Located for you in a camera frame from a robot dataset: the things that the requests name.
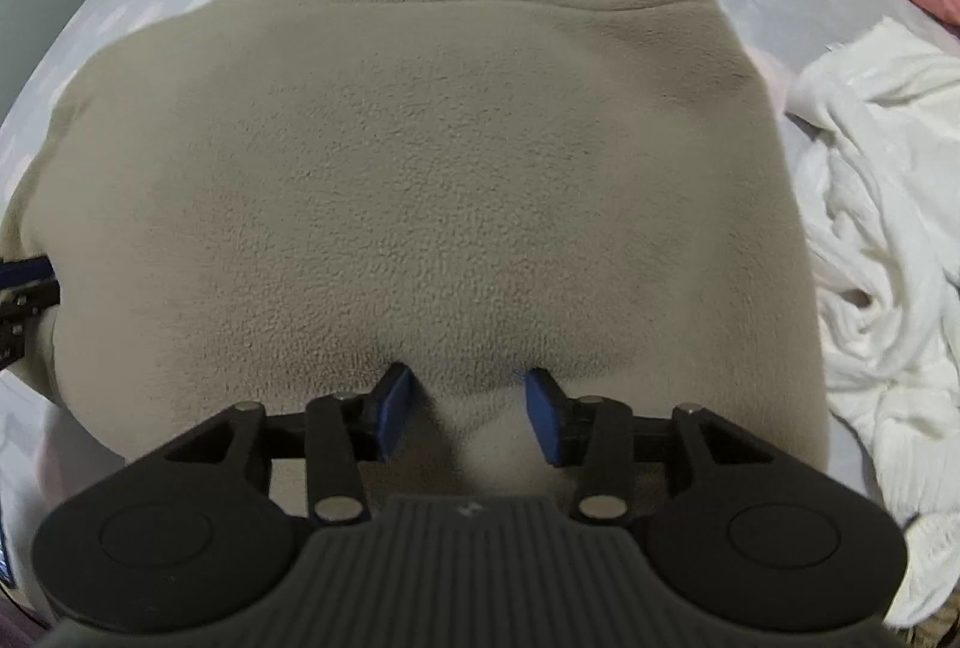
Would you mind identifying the khaki fleece jacket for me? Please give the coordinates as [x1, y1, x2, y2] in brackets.
[0, 0, 833, 514]

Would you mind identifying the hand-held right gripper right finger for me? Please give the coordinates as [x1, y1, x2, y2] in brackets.
[526, 367, 792, 530]

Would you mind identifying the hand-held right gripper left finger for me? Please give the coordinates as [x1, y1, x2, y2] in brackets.
[157, 363, 415, 529]

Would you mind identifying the white garment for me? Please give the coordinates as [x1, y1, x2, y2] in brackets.
[780, 14, 960, 630]

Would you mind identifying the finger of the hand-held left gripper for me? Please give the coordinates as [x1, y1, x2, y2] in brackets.
[0, 254, 61, 368]

